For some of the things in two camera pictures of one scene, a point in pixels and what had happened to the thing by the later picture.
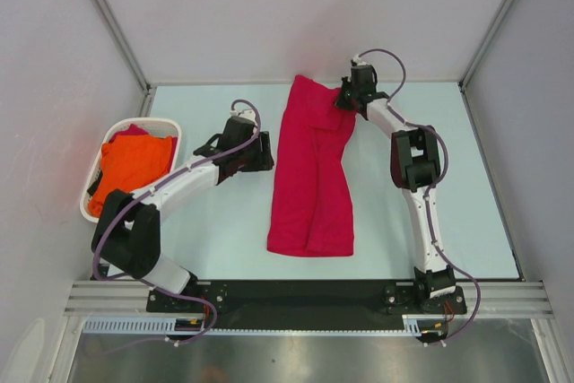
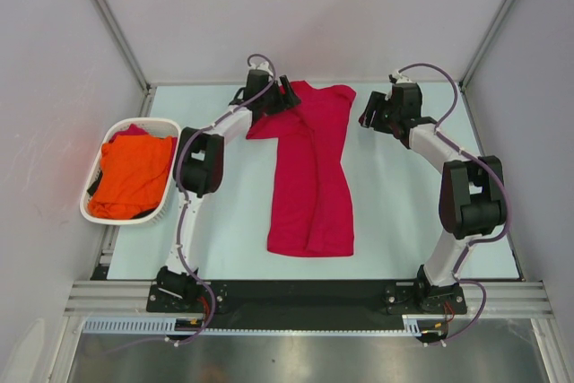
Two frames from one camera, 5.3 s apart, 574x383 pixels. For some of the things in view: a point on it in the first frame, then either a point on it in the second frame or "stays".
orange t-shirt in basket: [130, 162] stays
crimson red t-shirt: [310, 211] stays
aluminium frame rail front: [508, 297] stays
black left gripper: [263, 161] → [291, 99]
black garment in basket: [91, 189] stays
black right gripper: [340, 101] → [376, 102]
